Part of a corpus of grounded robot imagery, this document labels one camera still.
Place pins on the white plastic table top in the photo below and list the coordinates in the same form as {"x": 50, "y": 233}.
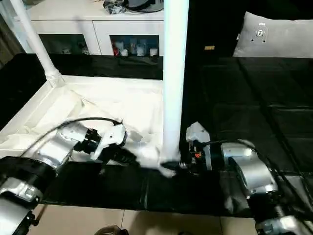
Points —
{"x": 110, "y": 98}

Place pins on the white plastic table leg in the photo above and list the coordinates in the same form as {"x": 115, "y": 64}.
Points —
{"x": 174, "y": 73}
{"x": 39, "y": 44}

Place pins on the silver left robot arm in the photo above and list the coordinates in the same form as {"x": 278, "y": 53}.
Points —
{"x": 22, "y": 200}

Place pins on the brown rounded robot part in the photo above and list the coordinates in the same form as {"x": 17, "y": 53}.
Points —
{"x": 111, "y": 231}

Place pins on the red bottle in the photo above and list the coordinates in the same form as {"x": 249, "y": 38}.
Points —
{"x": 115, "y": 49}

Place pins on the white cabinet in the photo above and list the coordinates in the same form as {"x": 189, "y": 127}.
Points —
{"x": 97, "y": 27}

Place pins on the black cabinet gold label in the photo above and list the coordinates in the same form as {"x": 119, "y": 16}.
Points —
{"x": 215, "y": 24}

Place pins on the dark helmet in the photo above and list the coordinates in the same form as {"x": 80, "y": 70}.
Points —
{"x": 146, "y": 5}

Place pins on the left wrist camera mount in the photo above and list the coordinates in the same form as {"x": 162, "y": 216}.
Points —
{"x": 115, "y": 137}

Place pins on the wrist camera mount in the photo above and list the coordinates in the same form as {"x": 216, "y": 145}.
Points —
{"x": 196, "y": 133}
{"x": 115, "y": 137}

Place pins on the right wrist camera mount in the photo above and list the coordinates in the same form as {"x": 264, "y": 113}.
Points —
{"x": 196, "y": 133}

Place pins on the black metal table frame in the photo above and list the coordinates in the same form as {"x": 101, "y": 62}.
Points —
{"x": 40, "y": 215}

